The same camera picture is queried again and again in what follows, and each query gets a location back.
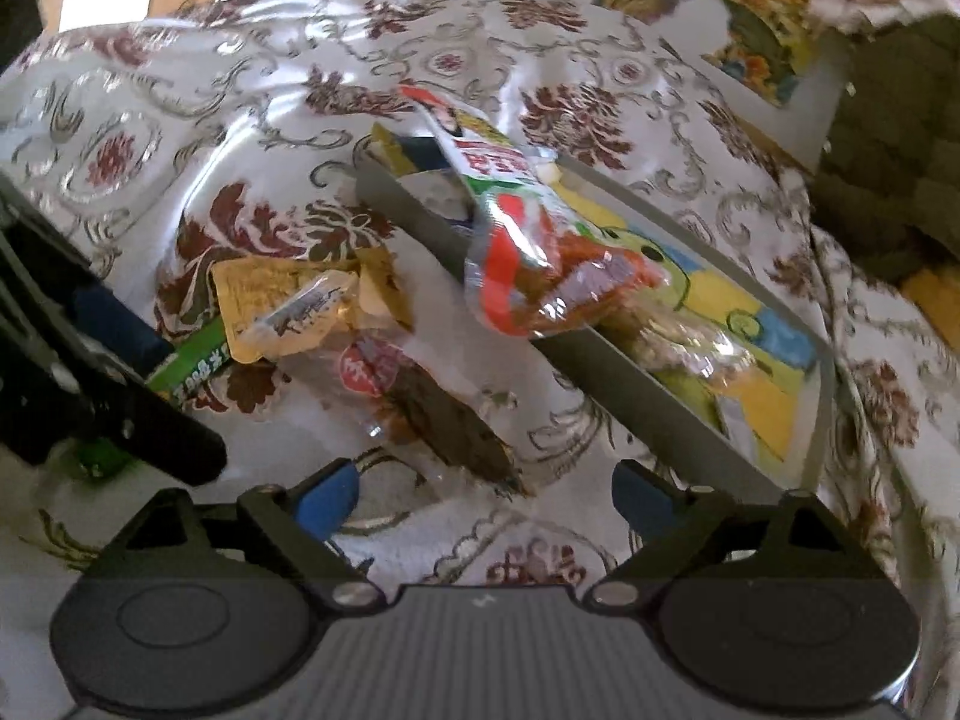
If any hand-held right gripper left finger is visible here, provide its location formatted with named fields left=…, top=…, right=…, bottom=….
left=122, top=459, right=387, bottom=608

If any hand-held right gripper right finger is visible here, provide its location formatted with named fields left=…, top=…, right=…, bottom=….
left=587, top=457, right=852, bottom=608

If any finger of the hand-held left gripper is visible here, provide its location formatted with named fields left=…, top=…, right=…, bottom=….
left=0, top=262, right=230, bottom=487
left=0, top=180, right=175, bottom=385

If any green snack packet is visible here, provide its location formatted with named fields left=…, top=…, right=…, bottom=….
left=75, top=313, right=232, bottom=482

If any grey tray with painted bottom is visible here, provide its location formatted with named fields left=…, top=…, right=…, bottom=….
left=352, top=139, right=837, bottom=507

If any red and white snack packet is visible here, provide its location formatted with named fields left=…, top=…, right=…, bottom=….
left=400, top=85, right=670, bottom=340

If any clear packet with brown snack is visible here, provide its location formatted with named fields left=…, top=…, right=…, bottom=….
left=336, top=330, right=535, bottom=497

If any clear packet with beige snack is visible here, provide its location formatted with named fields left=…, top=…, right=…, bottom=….
left=621, top=307, right=752, bottom=400
left=405, top=169, right=481, bottom=224

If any small clear sachet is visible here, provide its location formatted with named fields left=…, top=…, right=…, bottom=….
left=246, top=270, right=359, bottom=351

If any gold snack packet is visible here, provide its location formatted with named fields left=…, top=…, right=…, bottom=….
left=208, top=246, right=415, bottom=362

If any floral printed blanket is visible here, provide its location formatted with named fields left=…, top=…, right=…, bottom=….
left=0, top=0, right=960, bottom=720

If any blue and yellow snack packet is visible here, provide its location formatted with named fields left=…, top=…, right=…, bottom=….
left=370, top=122, right=452, bottom=172

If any yellow cloth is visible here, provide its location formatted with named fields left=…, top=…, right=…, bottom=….
left=898, top=268, right=960, bottom=350

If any olive puffer jacket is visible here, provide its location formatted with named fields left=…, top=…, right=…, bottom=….
left=812, top=11, right=960, bottom=302

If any pink cloth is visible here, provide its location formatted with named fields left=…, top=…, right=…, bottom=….
left=808, top=0, right=947, bottom=36

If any orange and yellow wall poster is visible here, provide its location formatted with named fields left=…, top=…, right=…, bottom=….
left=591, top=0, right=835, bottom=107

